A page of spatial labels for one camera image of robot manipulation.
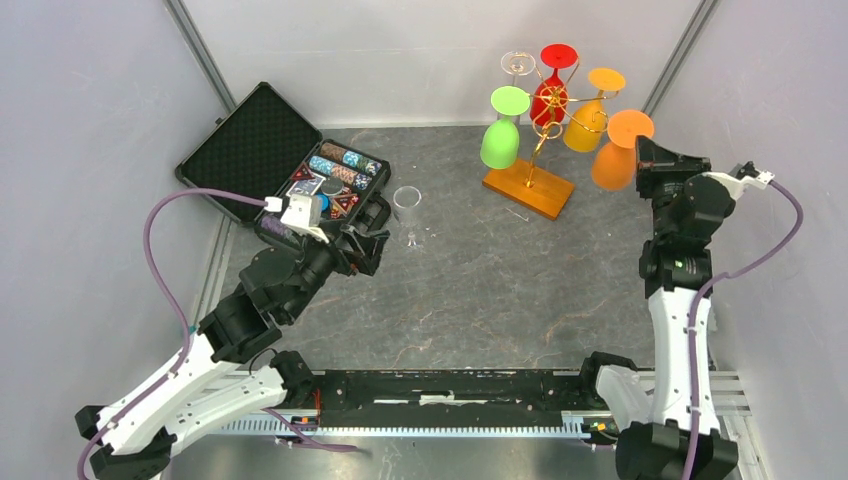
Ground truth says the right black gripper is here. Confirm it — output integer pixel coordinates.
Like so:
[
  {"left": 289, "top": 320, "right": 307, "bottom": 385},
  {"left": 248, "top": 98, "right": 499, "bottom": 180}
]
[{"left": 637, "top": 136, "right": 713, "bottom": 241}]

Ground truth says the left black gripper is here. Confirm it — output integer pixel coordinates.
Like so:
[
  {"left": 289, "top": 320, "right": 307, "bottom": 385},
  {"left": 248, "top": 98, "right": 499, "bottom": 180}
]
[{"left": 284, "top": 220, "right": 391, "bottom": 321}]

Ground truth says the orange wine glass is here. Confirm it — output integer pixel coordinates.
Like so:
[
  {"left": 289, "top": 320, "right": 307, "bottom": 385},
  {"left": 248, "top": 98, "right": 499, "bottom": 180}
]
[{"left": 591, "top": 109, "right": 655, "bottom": 191}]

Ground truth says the clear wine glass front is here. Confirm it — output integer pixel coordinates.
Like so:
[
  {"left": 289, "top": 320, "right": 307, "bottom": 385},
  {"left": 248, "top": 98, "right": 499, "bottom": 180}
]
[{"left": 392, "top": 185, "right": 423, "bottom": 248}]

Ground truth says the clear wine glass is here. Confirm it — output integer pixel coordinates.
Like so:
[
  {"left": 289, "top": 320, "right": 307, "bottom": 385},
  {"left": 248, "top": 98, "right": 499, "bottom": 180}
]
[
  {"left": 392, "top": 185, "right": 423, "bottom": 248},
  {"left": 500, "top": 51, "right": 536, "bottom": 86}
]

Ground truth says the green wine glass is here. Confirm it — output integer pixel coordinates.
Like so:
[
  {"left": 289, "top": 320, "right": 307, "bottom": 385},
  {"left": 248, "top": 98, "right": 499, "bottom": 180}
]
[{"left": 480, "top": 86, "right": 531, "bottom": 170}]

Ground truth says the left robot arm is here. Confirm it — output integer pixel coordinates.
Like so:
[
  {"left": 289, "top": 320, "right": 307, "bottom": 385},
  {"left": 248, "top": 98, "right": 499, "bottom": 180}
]
[{"left": 75, "top": 225, "right": 390, "bottom": 479}]

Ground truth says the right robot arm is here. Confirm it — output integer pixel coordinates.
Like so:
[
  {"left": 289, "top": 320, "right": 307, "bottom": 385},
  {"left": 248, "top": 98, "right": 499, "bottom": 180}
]
[{"left": 577, "top": 135, "right": 739, "bottom": 479}]

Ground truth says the yellow wine glass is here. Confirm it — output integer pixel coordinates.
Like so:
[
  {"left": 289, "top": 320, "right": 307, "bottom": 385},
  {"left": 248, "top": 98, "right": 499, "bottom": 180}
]
[{"left": 563, "top": 67, "right": 626, "bottom": 153}]

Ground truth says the red wine glass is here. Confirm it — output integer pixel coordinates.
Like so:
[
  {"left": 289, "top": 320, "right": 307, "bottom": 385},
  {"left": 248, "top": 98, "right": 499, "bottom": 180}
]
[{"left": 530, "top": 43, "right": 579, "bottom": 128}]

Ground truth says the gold rack with wooden base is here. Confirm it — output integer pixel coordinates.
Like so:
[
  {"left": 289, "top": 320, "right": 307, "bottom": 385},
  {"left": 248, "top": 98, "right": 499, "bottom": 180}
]
[{"left": 482, "top": 96, "right": 579, "bottom": 221}]

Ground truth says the clear wine glass back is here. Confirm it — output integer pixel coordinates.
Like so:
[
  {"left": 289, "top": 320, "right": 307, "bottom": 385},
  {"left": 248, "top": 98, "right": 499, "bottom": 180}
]
[{"left": 500, "top": 51, "right": 536, "bottom": 86}]

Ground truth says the blue round chip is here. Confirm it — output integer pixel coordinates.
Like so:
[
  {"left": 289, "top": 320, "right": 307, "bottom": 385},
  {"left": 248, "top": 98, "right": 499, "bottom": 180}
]
[{"left": 316, "top": 194, "right": 330, "bottom": 211}]

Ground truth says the playing card deck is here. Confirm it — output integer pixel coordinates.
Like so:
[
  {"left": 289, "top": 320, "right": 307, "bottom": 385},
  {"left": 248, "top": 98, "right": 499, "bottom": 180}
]
[{"left": 286, "top": 174, "right": 326, "bottom": 196}]

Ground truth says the black poker chip case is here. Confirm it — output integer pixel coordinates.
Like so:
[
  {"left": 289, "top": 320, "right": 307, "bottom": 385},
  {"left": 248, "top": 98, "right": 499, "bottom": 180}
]
[{"left": 175, "top": 82, "right": 391, "bottom": 236}]

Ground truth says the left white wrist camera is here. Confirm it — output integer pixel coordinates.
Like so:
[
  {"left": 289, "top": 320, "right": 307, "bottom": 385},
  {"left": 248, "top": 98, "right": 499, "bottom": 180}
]
[{"left": 260, "top": 193, "right": 330, "bottom": 244}]

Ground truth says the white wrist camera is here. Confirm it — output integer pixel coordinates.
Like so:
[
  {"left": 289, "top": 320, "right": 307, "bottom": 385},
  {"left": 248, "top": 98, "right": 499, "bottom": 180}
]
[
  {"left": 260, "top": 193, "right": 330, "bottom": 244},
  {"left": 704, "top": 161, "right": 775, "bottom": 200}
]

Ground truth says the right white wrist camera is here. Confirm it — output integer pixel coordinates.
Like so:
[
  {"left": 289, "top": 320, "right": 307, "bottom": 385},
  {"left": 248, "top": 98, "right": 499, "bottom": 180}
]
[{"left": 704, "top": 161, "right": 775, "bottom": 200}]

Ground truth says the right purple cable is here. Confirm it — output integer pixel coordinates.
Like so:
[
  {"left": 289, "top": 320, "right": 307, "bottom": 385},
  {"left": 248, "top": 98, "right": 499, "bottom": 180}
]
[{"left": 680, "top": 180, "right": 806, "bottom": 480}]

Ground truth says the purple cable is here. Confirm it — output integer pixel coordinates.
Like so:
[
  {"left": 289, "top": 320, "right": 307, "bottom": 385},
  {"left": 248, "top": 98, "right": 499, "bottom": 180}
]
[
  {"left": 680, "top": 180, "right": 806, "bottom": 480},
  {"left": 76, "top": 188, "right": 266, "bottom": 480}
]

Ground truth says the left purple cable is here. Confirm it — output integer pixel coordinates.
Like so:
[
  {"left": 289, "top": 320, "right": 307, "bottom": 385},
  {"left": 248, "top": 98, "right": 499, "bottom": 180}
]
[{"left": 76, "top": 188, "right": 266, "bottom": 480}]

